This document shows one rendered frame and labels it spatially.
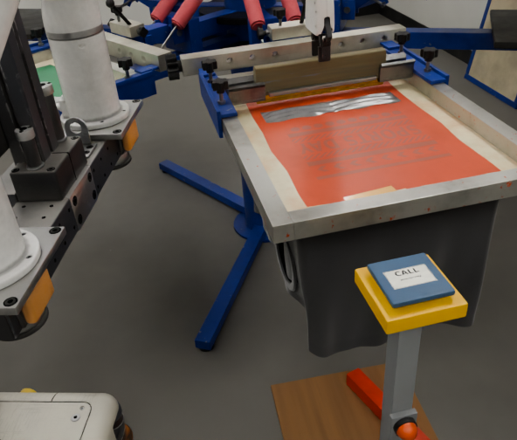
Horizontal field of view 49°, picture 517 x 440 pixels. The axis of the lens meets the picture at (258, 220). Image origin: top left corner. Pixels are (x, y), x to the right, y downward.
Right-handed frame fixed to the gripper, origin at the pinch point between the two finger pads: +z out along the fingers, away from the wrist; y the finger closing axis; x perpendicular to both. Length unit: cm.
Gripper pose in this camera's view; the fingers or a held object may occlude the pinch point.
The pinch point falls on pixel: (320, 51)
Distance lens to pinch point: 155.0
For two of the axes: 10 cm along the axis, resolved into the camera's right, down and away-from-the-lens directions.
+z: 0.7, 8.3, 5.6
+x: 9.7, -1.9, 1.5
